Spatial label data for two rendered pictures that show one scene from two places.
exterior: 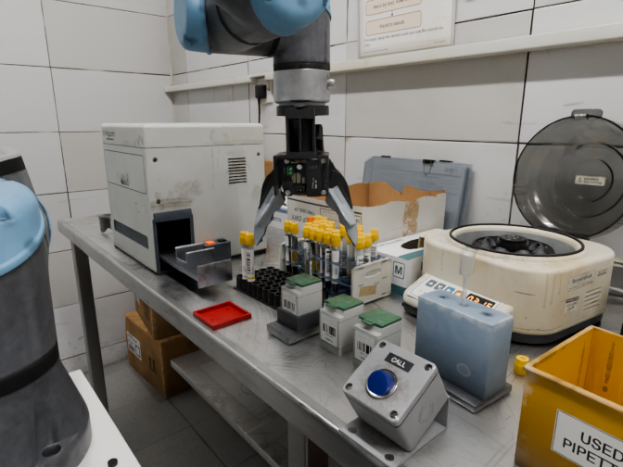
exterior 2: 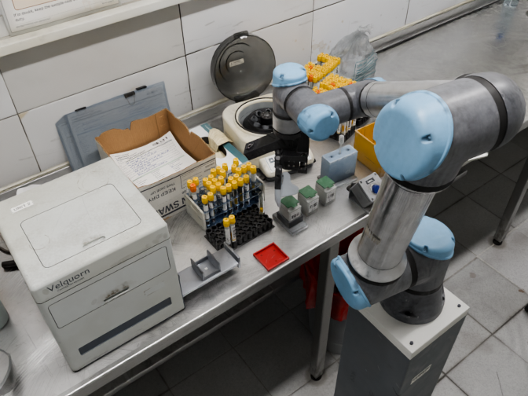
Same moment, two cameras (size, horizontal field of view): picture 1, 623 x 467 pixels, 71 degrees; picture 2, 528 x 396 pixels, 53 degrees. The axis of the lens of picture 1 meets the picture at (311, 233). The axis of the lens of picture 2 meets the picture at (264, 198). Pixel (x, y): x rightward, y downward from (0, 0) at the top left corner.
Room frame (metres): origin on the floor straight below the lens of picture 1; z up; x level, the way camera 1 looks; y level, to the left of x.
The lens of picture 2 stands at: (0.59, 1.03, 1.93)
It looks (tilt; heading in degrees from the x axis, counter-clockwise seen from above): 43 degrees down; 275
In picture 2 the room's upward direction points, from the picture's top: 1 degrees counter-clockwise
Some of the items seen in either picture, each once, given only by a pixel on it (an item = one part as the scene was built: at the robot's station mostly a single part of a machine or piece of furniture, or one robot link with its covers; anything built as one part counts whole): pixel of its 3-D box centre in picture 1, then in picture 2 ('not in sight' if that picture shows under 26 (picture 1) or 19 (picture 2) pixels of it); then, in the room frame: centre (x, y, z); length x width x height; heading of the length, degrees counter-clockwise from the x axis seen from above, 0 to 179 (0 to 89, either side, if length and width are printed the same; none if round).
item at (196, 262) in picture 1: (190, 257); (198, 272); (0.82, 0.24, 0.92); 0.21 x 0.07 x 0.05; 40
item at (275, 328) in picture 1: (301, 319); (289, 218); (0.61, 0.01, 0.89); 0.09 x 0.05 x 0.04; 130
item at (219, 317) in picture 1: (222, 314); (271, 256); (0.65, 0.14, 0.88); 0.07 x 0.07 x 0.01; 40
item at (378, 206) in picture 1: (365, 222); (157, 164); (1.00, -0.13, 0.95); 0.29 x 0.25 x 0.15; 130
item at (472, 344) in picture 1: (459, 344); (338, 166); (0.47, -0.17, 0.92); 0.10 x 0.07 x 0.10; 35
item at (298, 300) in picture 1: (301, 301); (289, 210); (0.61, 0.01, 0.92); 0.05 x 0.04 x 0.06; 131
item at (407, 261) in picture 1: (427, 253); (216, 151); (0.84, -0.23, 0.92); 0.24 x 0.12 x 0.10; 130
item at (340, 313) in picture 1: (341, 323); (307, 200); (0.56, -0.04, 0.91); 0.05 x 0.04 x 0.07; 130
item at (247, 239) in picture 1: (279, 265); (238, 217); (0.74, 0.06, 0.93); 0.17 x 0.09 x 0.11; 41
